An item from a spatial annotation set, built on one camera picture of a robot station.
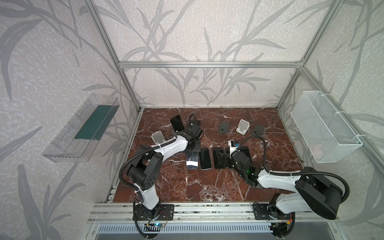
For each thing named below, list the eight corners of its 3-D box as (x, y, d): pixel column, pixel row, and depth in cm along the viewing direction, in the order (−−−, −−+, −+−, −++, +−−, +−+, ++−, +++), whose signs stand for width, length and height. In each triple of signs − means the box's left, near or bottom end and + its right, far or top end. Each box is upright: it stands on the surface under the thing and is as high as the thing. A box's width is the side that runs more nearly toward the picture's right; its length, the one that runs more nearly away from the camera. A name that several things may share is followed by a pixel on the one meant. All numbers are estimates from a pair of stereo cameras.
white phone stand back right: (235, 130, 108) (237, 123, 101) (238, 125, 111) (241, 118, 104) (244, 135, 105) (247, 128, 98) (247, 130, 108) (250, 123, 101)
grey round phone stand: (218, 133, 108) (219, 130, 104) (217, 124, 113) (218, 120, 109) (229, 133, 108) (230, 130, 104) (228, 124, 113) (228, 120, 109)
